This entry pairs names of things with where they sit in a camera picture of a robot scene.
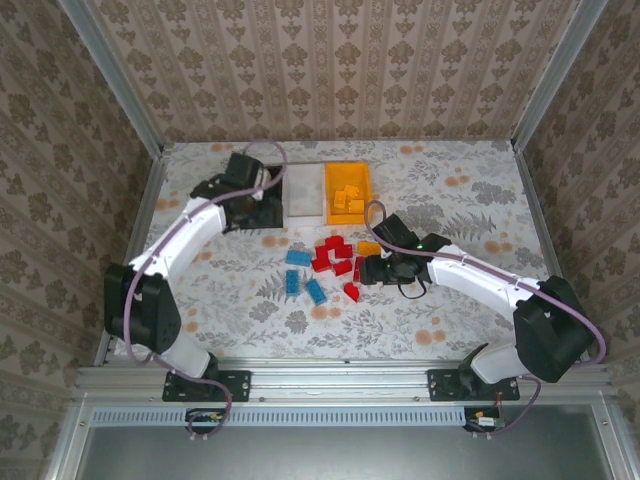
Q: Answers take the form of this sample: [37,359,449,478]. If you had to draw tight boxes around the grey slotted cable duct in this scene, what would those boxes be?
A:
[91,405,470,428]

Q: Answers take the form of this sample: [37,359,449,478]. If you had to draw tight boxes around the floral print tablecloth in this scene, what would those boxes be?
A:
[107,139,576,362]

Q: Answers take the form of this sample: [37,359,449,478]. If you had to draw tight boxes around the small circuit board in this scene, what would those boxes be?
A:
[463,407,505,434]
[185,407,227,435]

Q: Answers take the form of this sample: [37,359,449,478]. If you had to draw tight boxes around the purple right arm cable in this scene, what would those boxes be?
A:
[364,199,607,441]

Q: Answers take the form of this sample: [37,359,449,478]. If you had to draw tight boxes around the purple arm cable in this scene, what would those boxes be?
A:
[122,139,289,441]
[364,199,607,441]

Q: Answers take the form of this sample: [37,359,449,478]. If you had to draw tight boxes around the black plastic container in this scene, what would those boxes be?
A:
[219,162,286,232]

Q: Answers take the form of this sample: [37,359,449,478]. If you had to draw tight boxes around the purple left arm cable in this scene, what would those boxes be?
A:
[122,139,289,441]

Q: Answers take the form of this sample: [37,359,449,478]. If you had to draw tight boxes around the aluminium side rail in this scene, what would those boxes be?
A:
[513,143,592,365]
[93,146,172,367]

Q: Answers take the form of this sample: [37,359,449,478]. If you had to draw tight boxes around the thin black cable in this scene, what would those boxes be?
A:
[396,277,432,302]

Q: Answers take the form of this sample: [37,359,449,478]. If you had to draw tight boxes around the yellow plastic container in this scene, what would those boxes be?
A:
[323,161,377,227]

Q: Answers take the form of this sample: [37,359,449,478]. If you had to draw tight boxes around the aluminium front rail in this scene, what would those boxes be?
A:
[73,358,620,404]

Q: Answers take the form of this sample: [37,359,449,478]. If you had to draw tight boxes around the aluminium frame post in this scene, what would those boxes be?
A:
[56,0,167,156]
[511,0,610,151]

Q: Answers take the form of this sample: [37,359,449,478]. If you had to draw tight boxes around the grey metal base panel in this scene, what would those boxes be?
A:
[49,404,640,480]

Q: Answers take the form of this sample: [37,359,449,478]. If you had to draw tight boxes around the white plastic container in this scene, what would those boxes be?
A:
[282,163,327,227]

